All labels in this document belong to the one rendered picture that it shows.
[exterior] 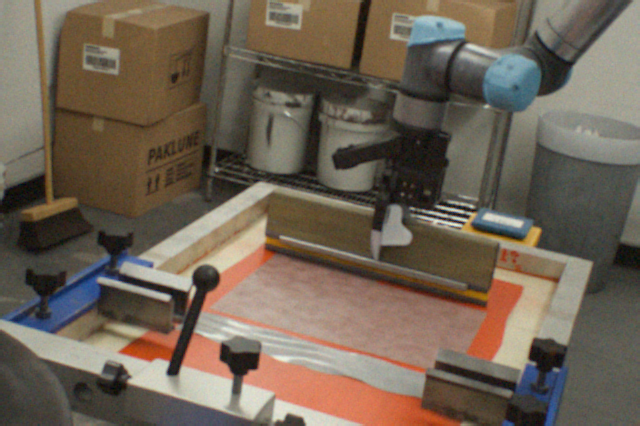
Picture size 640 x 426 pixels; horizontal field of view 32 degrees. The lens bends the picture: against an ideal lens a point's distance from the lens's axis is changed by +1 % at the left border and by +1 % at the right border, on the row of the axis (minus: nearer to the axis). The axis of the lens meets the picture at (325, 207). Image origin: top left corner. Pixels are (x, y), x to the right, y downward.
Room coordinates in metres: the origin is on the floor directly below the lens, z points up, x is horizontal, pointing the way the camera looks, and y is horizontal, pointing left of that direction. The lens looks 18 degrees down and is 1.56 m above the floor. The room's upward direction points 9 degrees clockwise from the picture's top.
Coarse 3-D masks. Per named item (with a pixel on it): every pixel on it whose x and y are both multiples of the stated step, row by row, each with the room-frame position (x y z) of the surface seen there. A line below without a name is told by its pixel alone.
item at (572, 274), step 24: (264, 192) 1.79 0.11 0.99; (216, 216) 1.63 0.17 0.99; (240, 216) 1.67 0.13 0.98; (168, 240) 1.49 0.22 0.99; (192, 240) 1.51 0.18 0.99; (216, 240) 1.58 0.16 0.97; (168, 264) 1.42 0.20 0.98; (192, 264) 1.50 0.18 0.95; (504, 264) 1.69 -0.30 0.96; (528, 264) 1.68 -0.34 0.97; (552, 264) 1.67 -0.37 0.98; (576, 264) 1.66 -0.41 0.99; (576, 288) 1.55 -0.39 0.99; (96, 312) 1.23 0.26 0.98; (552, 312) 1.44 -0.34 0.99; (576, 312) 1.46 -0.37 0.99; (72, 336) 1.18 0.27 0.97; (552, 336) 1.36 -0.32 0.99
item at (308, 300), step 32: (256, 256) 1.58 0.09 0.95; (288, 256) 1.60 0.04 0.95; (224, 288) 1.43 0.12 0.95; (256, 288) 1.45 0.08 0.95; (288, 288) 1.47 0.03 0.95; (320, 288) 1.49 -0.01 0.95; (352, 288) 1.51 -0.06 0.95; (256, 320) 1.34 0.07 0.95; (288, 320) 1.36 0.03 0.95; (320, 320) 1.37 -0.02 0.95; (128, 352) 1.20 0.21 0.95; (160, 352) 1.21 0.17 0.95; (192, 352) 1.22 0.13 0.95; (256, 384) 1.16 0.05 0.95; (288, 384) 1.17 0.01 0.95
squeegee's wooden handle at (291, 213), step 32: (288, 192) 1.61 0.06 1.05; (288, 224) 1.59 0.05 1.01; (320, 224) 1.58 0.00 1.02; (352, 224) 1.57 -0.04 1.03; (416, 224) 1.55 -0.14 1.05; (384, 256) 1.55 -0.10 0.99; (416, 256) 1.54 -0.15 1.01; (448, 256) 1.52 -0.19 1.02; (480, 256) 1.51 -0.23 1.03; (480, 288) 1.51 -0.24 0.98
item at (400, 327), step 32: (384, 288) 1.53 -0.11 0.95; (512, 288) 1.61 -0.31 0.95; (352, 320) 1.39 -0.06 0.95; (384, 320) 1.41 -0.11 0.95; (416, 320) 1.42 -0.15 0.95; (448, 320) 1.44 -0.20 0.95; (480, 320) 1.46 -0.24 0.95; (352, 352) 1.29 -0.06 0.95; (384, 352) 1.30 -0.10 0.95; (416, 352) 1.32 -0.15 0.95; (480, 352) 1.35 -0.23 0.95; (320, 384) 1.19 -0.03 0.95; (352, 384) 1.20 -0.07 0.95; (352, 416) 1.12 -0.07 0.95; (384, 416) 1.13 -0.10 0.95; (416, 416) 1.15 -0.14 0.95; (448, 416) 1.16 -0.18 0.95
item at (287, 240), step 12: (288, 240) 1.58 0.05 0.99; (300, 240) 1.58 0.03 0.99; (324, 252) 1.56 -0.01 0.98; (336, 252) 1.56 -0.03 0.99; (348, 252) 1.56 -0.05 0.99; (372, 264) 1.54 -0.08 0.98; (384, 264) 1.53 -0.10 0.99; (396, 264) 1.54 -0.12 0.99; (408, 276) 1.52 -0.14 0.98; (420, 276) 1.52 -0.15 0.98; (432, 276) 1.51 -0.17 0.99; (456, 288) 1.50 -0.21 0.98
